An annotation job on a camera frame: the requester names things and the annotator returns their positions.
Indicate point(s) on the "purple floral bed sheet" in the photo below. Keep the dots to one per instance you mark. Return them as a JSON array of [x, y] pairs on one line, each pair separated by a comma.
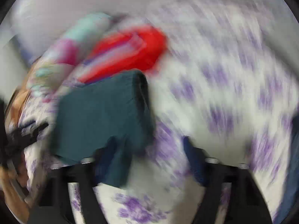
[[222, 93]]

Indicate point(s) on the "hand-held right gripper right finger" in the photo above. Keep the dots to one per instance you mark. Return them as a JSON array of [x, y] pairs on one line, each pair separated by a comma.
[[193, 161]]

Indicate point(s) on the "folded floral blanket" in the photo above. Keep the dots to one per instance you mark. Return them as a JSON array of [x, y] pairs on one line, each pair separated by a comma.
[[67, 51]]

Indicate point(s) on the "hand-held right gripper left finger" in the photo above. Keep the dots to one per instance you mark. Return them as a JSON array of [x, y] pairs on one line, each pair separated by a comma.
[[102, 165]]

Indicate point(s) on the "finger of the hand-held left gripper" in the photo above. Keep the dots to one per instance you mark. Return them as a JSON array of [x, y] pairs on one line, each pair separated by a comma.
[[30, 133]]

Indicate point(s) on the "person's left hand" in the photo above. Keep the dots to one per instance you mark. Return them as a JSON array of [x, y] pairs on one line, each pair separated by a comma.
[[11, 196]]

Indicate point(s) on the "dark teal pants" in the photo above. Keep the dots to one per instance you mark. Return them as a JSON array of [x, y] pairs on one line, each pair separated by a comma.
[[100, 116]]

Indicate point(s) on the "lavender headboard cushion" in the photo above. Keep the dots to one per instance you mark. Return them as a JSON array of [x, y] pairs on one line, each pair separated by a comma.
[[81, 2]]

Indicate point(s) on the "dark navy garment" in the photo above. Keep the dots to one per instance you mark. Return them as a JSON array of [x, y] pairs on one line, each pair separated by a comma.
[[290, 191]]

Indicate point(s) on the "folded red striped garment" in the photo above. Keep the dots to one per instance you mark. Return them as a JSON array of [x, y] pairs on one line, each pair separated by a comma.
[[130, 53]]

